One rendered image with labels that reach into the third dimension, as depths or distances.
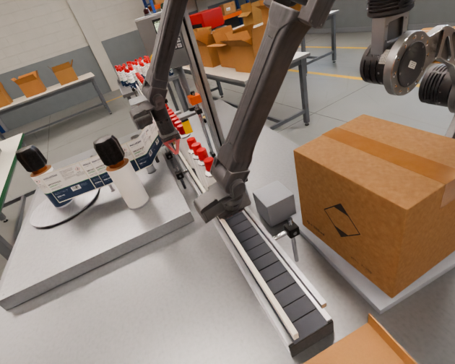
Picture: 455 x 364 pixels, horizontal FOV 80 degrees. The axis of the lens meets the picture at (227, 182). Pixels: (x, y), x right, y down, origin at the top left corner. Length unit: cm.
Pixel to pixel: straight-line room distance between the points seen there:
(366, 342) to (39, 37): 844
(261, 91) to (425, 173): 34
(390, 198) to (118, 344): 72
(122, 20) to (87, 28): 91
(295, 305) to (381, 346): 18
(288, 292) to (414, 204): 34
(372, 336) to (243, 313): 28
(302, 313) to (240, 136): 40
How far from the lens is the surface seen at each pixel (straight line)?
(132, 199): 111
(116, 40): 866
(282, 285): 72
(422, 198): 57
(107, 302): 95
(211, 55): 348
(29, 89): 649
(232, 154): 57
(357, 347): 71
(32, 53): 856
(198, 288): 83
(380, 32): 112
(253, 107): 53
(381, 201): 57
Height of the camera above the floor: 148
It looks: 34 degrees down
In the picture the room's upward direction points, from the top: 17 degrees counter-clockwise
